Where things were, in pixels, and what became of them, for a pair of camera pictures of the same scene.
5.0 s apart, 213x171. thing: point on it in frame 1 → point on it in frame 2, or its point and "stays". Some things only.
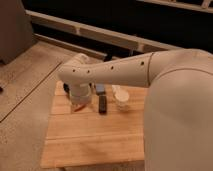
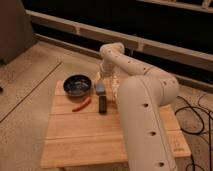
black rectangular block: (102, 104) stays
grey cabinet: (16, 29) stays
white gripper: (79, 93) → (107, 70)
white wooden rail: (124, 38) stays
